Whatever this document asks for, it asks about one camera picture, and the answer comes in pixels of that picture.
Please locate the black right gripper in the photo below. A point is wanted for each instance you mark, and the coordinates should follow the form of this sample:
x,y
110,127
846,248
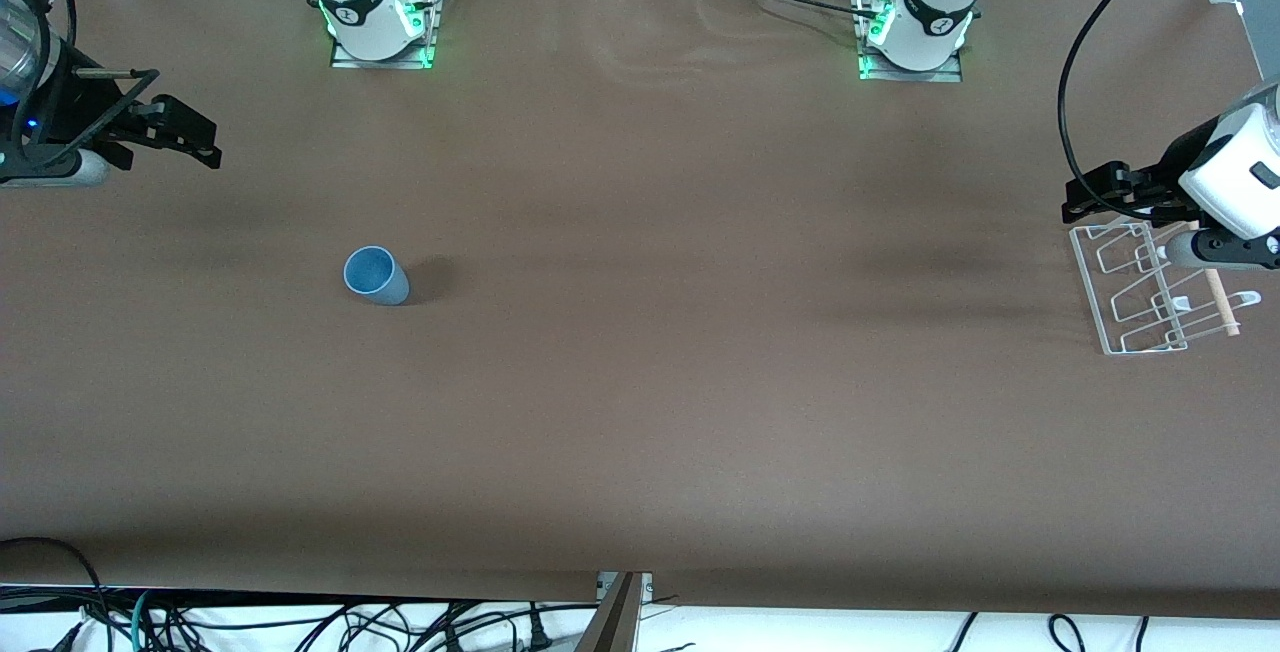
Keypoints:
x,y
68,102

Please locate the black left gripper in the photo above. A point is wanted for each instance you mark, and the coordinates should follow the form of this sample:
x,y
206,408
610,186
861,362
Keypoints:
x,y
1166,172

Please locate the blue plastic cup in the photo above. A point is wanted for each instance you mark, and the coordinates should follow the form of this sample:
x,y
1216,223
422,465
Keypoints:
x,y
385,282

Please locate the brown table cover sheet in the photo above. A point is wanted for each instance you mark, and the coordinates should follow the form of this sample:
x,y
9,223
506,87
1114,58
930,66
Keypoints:
x,y
700,332

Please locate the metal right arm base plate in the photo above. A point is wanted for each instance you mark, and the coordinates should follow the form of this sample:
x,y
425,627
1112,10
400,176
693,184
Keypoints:
x,y
380,63

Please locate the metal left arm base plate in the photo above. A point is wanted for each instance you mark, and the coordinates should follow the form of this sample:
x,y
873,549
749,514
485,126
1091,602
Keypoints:
x,y
910,76

